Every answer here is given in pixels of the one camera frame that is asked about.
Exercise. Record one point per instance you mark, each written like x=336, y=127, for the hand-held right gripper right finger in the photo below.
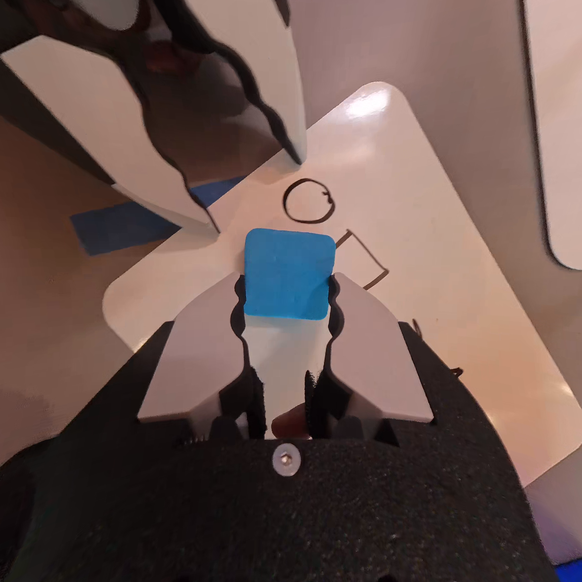
x=377, y=363

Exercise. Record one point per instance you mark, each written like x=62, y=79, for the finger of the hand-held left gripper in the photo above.
x=91, y=104
x=268, y=54

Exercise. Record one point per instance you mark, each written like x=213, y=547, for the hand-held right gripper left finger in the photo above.
x=200, y=363

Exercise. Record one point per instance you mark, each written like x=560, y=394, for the white whiteboard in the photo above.
x=432, y=295

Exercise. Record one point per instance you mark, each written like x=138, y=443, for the blue whiteboard eraser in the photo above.
x=288, y=273

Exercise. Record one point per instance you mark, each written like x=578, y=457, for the blue plastic storage bin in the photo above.
x=570, y=574

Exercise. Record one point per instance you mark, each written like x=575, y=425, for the person's left hand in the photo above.
x=170, y=57

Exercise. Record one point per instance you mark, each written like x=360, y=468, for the blue tape strip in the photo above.
x=118, y=227

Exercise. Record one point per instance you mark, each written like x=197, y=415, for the white metal desk stand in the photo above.
x=564, y=136

